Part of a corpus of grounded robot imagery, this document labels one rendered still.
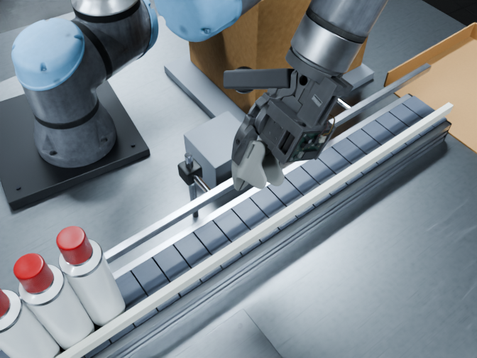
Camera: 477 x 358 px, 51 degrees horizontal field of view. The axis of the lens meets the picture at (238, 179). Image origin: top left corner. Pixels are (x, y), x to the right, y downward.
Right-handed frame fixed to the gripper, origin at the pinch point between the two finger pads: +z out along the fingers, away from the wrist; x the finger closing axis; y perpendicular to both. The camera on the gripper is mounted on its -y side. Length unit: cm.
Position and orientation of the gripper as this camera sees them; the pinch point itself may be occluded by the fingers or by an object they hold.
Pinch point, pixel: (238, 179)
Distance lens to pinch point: 69.7
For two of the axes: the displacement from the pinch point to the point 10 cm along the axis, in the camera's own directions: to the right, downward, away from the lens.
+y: 6.0, 6.3, -4.9
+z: -4.0, 7.7, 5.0
